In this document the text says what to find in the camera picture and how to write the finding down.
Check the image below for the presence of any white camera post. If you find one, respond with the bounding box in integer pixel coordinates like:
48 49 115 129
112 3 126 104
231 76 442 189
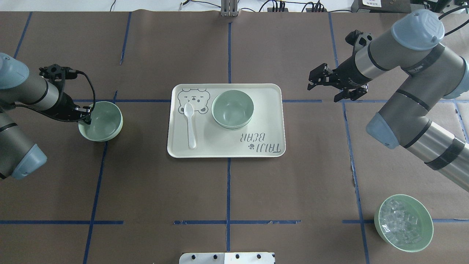
179 251 276 264

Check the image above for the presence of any right black camera cable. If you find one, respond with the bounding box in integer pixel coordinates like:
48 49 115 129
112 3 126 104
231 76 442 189
438 4 469 36

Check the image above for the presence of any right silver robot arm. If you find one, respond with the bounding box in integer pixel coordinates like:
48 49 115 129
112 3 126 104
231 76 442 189
307 10 469 190

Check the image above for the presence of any green bowl with ice cubes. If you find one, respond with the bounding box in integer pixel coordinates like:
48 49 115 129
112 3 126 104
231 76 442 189
374 194 434 253

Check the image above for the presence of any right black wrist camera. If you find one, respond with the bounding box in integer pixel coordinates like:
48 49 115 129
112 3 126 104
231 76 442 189
345 30 374 47

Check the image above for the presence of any aluminium frame post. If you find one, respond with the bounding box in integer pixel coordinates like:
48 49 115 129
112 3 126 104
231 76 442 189
221 0 239 17

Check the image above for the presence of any black computer box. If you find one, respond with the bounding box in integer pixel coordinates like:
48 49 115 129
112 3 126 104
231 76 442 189
351 0 429 13

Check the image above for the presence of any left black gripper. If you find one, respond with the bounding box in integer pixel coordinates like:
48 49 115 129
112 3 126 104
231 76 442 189
51 92 92 125

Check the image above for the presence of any white bear tray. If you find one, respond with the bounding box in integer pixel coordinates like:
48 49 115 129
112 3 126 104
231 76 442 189
166 84 286 158

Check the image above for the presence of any black power strip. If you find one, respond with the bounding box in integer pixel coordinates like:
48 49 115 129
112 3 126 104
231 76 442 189
258 1 328 13

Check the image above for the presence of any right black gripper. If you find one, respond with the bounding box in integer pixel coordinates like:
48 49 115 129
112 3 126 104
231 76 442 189
308 56 369 102

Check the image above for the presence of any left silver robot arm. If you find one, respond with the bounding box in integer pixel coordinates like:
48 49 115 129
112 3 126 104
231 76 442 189
0 53 94 179

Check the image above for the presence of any white plastic spoon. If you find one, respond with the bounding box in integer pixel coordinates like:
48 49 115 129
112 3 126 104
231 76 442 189
183 102 197 149

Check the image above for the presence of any green bowl on tray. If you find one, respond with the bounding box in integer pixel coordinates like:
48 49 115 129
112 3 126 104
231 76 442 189
219 123 247 130

